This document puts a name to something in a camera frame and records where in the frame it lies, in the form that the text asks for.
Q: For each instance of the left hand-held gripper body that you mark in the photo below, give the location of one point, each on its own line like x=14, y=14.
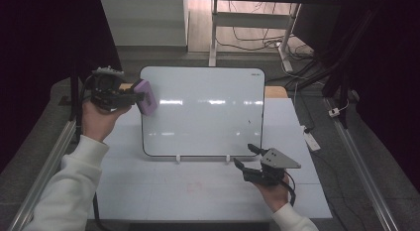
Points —
x=107, y=92

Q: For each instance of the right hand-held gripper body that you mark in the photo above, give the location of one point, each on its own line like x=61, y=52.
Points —
x=272, y=174

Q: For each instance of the purple and black whiteboard eraser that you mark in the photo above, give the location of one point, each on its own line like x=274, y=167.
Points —
x=149, y=98

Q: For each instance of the person's right hand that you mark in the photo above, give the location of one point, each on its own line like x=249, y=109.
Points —
x=279, y=196

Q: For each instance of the person's left hand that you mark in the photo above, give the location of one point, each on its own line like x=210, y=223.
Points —
x=97, y=123

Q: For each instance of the white whiteboard stand clip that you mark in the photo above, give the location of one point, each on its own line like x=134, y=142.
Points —
x=228, y=159
x=178, y=159

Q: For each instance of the white power strip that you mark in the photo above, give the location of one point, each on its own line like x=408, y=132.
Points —
x=312, y=141

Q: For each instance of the white whiteboard with black rim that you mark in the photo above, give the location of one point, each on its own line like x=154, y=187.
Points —
x=204, y=118

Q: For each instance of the wooden table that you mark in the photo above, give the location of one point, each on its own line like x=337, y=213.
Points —
x=275, y=92

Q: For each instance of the black curtain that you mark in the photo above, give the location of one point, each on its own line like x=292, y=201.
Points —
x=393, y=75
x=43, y=59

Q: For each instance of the white cabinet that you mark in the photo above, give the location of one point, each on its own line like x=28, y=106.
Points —
x=145, y=21

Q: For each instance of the aluminium floor rail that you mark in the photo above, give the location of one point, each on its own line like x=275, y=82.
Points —
x=363, y=171
x=49, y=165

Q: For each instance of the white desk frame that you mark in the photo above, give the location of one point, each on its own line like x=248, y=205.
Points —
x=251, y=20

